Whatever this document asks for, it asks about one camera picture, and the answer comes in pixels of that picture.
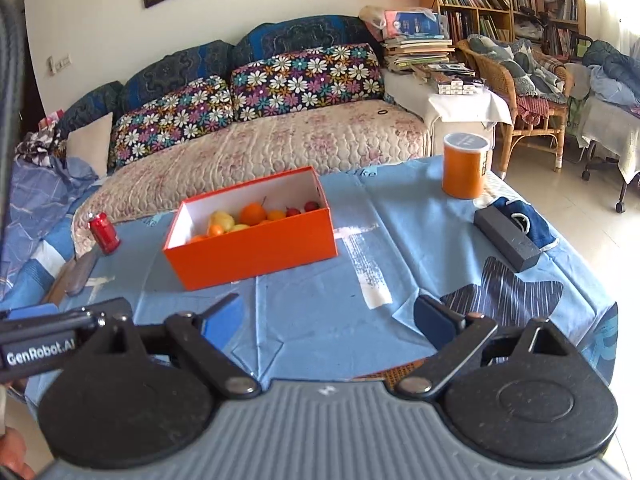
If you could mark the floral cushion right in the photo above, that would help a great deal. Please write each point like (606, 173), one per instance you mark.
(305, 80)

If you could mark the blue tablecloth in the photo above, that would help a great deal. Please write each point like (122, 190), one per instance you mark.
(398, 237)

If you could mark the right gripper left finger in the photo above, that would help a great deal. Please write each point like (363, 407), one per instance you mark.
(199, 340)

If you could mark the white wall switch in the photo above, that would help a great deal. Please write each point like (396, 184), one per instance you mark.
(55, 65)

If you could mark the sofa with quilted cover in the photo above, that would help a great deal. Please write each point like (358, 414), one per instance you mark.
(329, 139)

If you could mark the wicker armchair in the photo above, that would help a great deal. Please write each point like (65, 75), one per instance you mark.
(536, 88)

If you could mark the stack of books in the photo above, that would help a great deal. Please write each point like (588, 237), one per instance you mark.
(401, 54)

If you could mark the floral cushion left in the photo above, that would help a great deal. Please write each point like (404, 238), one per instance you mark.
(201, 107)

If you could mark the floral cushion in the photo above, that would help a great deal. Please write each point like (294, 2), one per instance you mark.
(201, 107)
(305, 80)

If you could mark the blue striped bedsheet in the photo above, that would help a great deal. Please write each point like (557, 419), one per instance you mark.
(36, 242)

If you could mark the dark blue cloth pouch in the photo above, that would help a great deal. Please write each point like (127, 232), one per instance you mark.
(525, 217)

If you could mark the dark grey long box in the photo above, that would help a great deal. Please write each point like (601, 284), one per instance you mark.
(518, 250)

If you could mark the orange cardboard box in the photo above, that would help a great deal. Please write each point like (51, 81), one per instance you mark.
(200, 261)

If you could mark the red soda can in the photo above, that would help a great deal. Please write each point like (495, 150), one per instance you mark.
(103, 231)

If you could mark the cream pillow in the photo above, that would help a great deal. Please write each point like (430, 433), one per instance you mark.
(91, 143)

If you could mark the orange cylindrical canister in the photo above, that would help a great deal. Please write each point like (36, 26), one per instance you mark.
(464, 165)

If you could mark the person's hand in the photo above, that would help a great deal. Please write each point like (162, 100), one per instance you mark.
(13, 454)

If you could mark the orange tangerine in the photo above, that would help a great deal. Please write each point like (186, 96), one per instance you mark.
(274, 215)

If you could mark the large orange fruit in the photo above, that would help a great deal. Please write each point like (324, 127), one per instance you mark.
(252, 214)

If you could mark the small orange with stem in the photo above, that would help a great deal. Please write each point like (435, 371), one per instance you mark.
(215, 230)

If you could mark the yellow fruit in box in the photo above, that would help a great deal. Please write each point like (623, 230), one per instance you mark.
(223, 218)

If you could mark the red cherry tomato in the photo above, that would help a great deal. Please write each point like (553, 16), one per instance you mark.
(311, 206)
(292, 211)

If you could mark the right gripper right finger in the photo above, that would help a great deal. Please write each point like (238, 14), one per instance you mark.
(458, 339)

